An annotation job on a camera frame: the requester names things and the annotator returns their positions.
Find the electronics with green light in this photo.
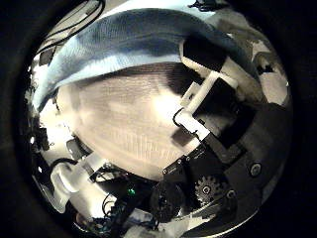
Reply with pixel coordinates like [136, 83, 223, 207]
[98, 168, 157, 229]

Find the light blue cloth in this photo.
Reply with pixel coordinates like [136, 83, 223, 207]
[32, 0, 259, 112]

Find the black cable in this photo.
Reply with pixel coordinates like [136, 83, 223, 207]
[39, 0, 107, 54]

